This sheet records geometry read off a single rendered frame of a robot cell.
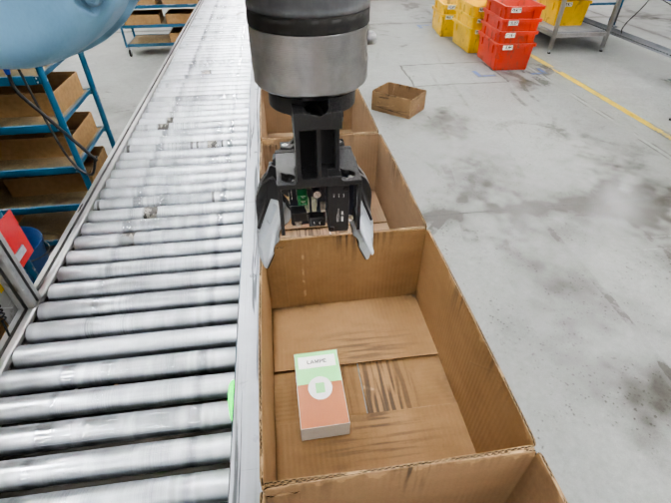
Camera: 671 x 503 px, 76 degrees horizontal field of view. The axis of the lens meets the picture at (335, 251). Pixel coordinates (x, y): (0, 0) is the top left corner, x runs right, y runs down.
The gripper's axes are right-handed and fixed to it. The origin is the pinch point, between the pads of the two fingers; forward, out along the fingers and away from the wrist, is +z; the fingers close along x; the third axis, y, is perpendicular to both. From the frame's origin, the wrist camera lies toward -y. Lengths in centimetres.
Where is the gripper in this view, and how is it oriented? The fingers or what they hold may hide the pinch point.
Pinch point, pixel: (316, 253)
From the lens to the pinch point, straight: 49.3
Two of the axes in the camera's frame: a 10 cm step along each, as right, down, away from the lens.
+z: 0.0, 7.6, 6.5
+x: 9.9, -0.8, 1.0
